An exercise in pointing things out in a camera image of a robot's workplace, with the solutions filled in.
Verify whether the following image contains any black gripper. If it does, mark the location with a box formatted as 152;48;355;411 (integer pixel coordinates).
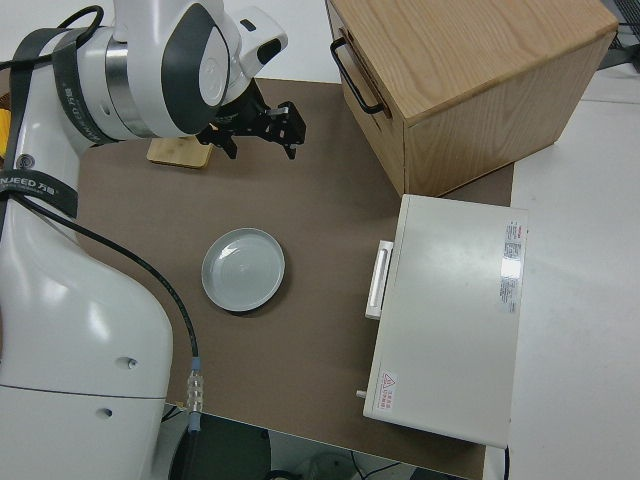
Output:
196;82;307;162

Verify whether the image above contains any gray round plate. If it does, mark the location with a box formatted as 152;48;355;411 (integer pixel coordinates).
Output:
201;227;286;313

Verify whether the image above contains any brown table mat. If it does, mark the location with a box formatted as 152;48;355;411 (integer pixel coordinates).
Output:
74;77;516;474

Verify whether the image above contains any wooden mug rack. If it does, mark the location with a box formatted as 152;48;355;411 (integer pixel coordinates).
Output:
146;135;212;171

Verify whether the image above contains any wooden drawer box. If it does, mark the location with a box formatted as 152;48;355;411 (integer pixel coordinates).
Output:
324;0;619;199

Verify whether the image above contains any white toaster oven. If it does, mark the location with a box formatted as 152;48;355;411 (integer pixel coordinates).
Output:
355;193;530;448

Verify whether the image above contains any black equipment under table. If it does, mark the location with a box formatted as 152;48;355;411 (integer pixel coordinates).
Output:
167;412;274;480

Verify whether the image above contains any black metal drawer handle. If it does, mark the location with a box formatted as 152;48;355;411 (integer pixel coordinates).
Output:
329;38;386;115

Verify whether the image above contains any silver oven door handle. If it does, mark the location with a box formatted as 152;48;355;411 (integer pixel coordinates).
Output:
364;240;395;320

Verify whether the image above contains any black printed velcro strap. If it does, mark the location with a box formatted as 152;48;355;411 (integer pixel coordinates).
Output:
52;29;126;147
0;169;80;222

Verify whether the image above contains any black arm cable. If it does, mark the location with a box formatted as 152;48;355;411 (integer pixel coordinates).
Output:
0;4;207;432

